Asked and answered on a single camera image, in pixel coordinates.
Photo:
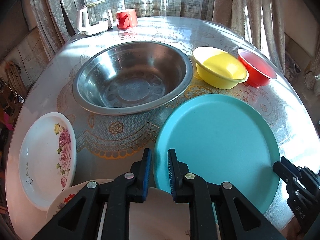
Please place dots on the white glass electric kettle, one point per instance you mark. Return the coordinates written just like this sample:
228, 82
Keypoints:
93, 18

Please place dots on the white floral plate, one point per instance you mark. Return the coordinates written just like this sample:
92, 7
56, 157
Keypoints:
47, 160

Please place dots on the red mug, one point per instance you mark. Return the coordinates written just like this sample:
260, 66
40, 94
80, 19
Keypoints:
126, 19

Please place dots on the beige window curtain right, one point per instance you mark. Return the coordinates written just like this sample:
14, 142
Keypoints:
260, 22

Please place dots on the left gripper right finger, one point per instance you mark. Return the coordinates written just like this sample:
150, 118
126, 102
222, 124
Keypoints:
180, 190

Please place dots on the wooden chair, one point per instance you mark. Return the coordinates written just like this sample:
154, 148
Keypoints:
14, 78

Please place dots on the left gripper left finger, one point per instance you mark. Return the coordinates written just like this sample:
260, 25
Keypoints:
141, 169

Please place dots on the red plastic bowl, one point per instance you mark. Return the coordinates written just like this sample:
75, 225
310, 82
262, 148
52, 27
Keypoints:
260, 72

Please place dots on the stainless steel bowl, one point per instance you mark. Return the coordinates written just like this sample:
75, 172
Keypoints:
131, 78

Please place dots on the teal round plate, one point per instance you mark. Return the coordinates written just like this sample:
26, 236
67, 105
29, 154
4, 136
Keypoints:
221, 138

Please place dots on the beige window curtain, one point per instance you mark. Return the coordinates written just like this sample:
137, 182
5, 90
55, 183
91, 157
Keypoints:
56, 22
260, 22

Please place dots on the beige window curtain left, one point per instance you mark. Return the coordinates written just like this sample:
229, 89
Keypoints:
56, 22

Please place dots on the yellow plastic bowl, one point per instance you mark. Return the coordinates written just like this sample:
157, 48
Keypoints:
218, 68

